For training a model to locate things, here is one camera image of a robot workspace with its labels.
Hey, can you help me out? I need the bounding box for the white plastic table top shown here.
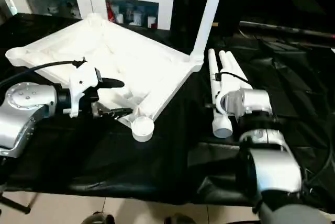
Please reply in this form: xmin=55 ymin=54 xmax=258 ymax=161
xmin=5 ymin=14 xmax=204 ymax=142

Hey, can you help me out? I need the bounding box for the white plastic table leg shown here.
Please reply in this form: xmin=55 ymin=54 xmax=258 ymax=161
xmin=226 ymin=51 xmax=254 ymax=91
xmin=189 ymin=0 xmax=228 ymax=65
xmin=208 ymin=49 xmax=232 ymax=139
xmin=218 ymin=51 xmax=247 ymax=91

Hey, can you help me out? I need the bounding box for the black plastic mat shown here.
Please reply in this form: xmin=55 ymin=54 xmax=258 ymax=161
xmin=0 ymin=12 xmax=335 ymax=206

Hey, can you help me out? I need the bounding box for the black tripod leg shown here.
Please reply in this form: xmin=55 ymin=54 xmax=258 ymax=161
xmin=0 ymin=193 xmax=32 ymax=215

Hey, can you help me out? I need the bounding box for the black metal rod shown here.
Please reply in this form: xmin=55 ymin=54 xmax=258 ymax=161
xmin=240 ymin=21 xmax=335 ymax=39

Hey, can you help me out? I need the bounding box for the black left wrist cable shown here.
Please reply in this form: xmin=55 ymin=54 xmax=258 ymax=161
xmin=0 ymin=59 xmax=87 ymax=89

